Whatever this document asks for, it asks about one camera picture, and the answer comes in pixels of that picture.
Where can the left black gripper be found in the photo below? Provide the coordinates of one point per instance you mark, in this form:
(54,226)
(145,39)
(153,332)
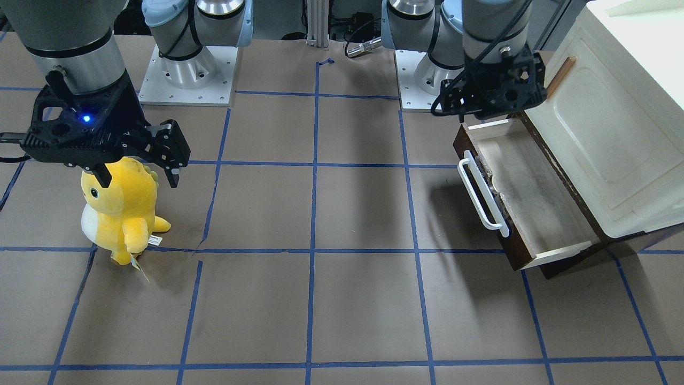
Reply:
(480,114)

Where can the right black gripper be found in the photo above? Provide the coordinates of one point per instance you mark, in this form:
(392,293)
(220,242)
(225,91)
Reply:
(131,109)

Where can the white plastic drawer handle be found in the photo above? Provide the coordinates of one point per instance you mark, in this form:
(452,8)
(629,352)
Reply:
(488,211)

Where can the wooden pull-out drawer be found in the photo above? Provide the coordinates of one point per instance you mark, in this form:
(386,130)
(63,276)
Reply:
(518,195)

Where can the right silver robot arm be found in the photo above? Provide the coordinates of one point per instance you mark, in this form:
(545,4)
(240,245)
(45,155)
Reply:
(78,37)

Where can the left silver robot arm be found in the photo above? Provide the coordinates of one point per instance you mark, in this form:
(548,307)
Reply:
(459,58)

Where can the yellow plush toy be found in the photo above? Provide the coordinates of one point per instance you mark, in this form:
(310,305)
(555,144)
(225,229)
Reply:
(122,217)

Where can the cream plastic storage box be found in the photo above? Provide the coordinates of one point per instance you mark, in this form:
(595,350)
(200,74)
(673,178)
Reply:
(615,121)

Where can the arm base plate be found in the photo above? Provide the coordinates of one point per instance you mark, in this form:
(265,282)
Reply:
(206,80)
(419,79)

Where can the wooden stick handle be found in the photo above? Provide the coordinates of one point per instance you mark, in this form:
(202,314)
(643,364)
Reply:
(561,74)

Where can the aluminium frame post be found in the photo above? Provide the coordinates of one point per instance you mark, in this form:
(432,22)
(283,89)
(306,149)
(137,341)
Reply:
(317,24)

